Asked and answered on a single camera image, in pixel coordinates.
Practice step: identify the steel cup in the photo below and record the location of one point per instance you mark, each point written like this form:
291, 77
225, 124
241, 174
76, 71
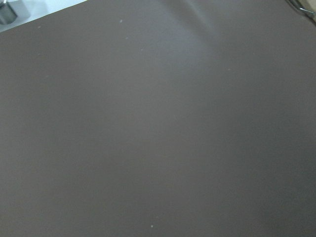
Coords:
7, 14

